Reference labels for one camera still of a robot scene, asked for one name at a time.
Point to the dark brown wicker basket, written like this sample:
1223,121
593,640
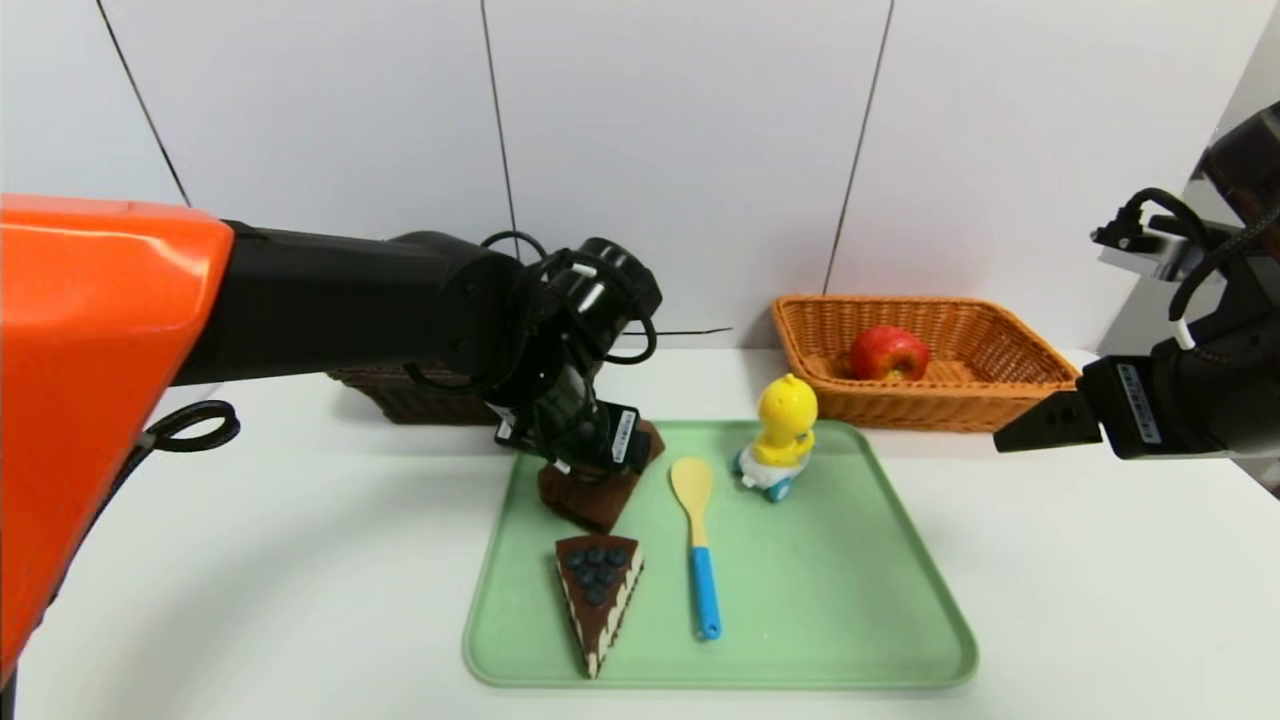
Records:
420,400

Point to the brown cloth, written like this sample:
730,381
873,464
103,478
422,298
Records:
600,500

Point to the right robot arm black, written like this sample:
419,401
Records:
1240,390

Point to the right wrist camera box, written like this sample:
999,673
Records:
1165,255

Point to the chocolate blueberry cake slice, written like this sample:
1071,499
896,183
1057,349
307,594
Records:
598,605

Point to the red apple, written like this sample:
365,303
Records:
888,355

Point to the light green plastic tray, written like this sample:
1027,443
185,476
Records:
830,620

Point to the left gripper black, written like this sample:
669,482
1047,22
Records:
612,437

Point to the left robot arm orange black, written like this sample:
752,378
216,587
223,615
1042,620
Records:
330,300

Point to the yellow duck toy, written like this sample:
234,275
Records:
785,415

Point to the orange wicker basket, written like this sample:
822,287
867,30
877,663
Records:
920,405

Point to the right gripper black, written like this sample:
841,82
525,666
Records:
1128,402

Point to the thin black zip tie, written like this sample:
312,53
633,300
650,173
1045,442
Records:
700,330

